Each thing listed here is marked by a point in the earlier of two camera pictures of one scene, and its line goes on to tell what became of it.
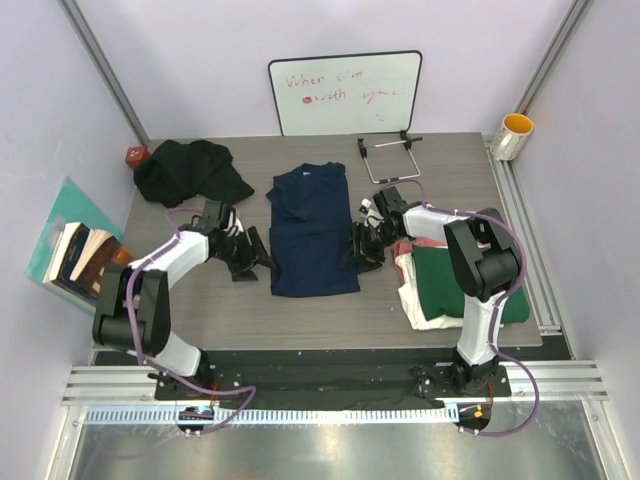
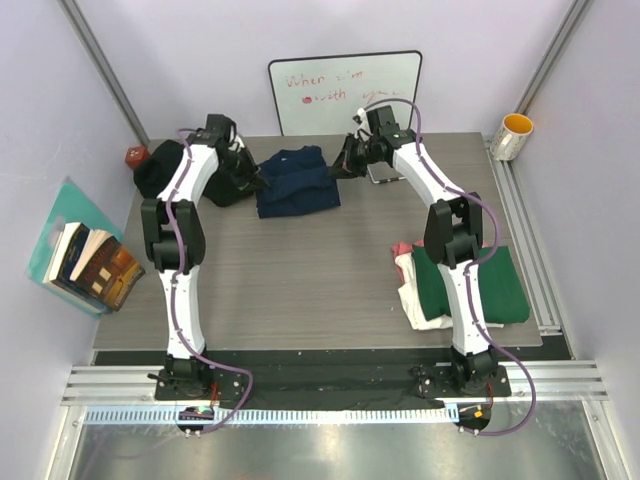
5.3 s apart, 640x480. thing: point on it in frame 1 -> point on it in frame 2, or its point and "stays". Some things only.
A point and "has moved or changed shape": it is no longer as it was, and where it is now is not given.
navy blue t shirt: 309,219 has moved or changed shape
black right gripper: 359,234 -> 344,166
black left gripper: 241,268 -> 252,177
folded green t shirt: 440,295 stays
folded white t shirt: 410,298 stays
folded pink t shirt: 407,245 stays
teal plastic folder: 69,207 stays
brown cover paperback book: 101,250 stays
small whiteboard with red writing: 368,93 stays
